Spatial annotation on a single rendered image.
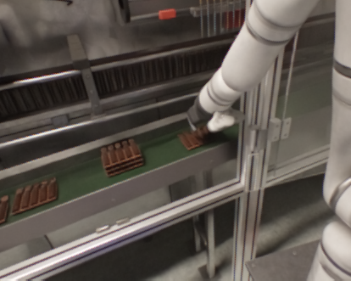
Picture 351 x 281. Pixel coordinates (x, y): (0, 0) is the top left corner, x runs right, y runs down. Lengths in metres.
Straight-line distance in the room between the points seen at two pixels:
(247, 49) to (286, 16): 0.07
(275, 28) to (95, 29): 0.69
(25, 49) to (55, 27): 0.12
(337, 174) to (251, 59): 0.20
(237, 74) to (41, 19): 0.68
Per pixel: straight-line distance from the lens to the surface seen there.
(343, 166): 0.41
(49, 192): 0.74
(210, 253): 1.11
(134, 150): 0.70
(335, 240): 0.51
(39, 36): 0.94
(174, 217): 0.72
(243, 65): 0.40
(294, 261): 0.71
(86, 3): 0.93
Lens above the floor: 1.14
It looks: 32 degrees down
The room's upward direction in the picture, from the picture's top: 6 degrees counter-clockwise
